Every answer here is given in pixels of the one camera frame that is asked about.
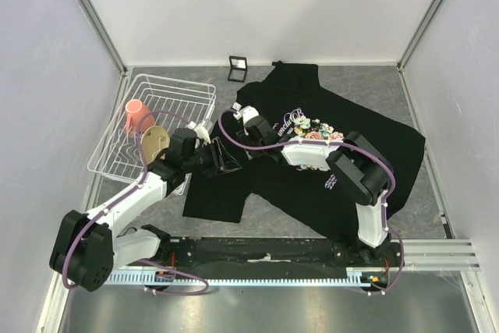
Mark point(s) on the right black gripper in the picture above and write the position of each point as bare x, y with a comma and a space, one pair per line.
253, 154

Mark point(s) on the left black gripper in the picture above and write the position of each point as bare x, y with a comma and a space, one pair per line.
222, 163

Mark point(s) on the small white brooch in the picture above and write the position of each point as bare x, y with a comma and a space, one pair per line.
236, 106

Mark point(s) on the black printed t-shirt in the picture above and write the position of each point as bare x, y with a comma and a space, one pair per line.
292, 100

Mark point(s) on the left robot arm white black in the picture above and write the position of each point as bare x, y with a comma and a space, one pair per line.
90, 246

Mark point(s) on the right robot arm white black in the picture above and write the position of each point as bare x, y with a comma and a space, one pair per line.
362, 173

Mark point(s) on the tan round plate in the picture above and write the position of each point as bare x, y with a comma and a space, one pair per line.
153, 141

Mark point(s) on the pink plastic cup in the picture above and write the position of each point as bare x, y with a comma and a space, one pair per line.
138, 117

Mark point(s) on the small black open box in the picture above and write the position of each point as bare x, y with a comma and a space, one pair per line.
238, 69

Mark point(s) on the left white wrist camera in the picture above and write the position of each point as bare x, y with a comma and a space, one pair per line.
202, 129

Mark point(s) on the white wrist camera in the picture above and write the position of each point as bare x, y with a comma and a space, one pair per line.
202, 129
247, 113

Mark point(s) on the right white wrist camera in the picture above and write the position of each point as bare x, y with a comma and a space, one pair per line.
247, 113

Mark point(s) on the white wire basket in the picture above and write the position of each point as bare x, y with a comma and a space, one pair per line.
117, 156

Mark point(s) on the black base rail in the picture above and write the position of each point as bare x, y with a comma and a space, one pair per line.
191, 251

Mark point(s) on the toothed aluminium cable rail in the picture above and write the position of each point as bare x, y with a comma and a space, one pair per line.
152, 277

